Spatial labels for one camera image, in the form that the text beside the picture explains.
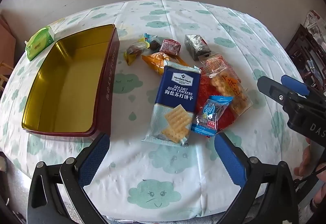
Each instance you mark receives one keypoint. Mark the dark wooden furniture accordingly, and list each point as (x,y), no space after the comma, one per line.
(305,45)

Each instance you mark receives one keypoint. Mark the printed paper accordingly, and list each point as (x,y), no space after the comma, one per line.
(314,22)

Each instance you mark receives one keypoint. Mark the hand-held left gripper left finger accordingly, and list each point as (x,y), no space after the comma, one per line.
(94,160)

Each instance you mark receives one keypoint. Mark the person's right hand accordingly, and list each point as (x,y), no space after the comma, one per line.
(304,162)

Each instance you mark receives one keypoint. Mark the orange snack packet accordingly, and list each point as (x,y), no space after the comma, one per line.
(158,59)

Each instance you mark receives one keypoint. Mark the cloud print tablecloth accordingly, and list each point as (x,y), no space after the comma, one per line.
(158,168)

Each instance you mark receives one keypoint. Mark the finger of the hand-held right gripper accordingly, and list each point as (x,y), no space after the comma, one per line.
(270,88)
(295,83)

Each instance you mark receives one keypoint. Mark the dark sesame bar packet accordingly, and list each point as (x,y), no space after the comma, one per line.
(194,45)

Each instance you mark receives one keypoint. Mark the pink patterned snack packet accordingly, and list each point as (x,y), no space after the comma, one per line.
(169,46)

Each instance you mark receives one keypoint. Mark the dark red tin box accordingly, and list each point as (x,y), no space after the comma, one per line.
(63,81)

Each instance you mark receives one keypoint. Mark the blue dark candy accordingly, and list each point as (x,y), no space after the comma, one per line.
(152,43)

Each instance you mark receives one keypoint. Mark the green tissue pack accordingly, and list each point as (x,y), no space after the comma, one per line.
(38,44)

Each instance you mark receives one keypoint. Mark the navy cracker packet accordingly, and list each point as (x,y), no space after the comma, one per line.
(175,86)

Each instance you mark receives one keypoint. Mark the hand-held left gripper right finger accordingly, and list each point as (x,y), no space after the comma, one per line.
(229,160)

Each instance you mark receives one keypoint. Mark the light wooden chair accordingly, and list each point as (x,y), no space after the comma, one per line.
(5,73)

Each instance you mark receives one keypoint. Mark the small blue snack packet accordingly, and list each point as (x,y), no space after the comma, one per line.
(210,114)

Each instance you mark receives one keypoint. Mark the yellow candy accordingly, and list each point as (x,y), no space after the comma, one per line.
(132,53)

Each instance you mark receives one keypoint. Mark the red fried twist snack bag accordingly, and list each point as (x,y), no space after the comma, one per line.
(224,78)

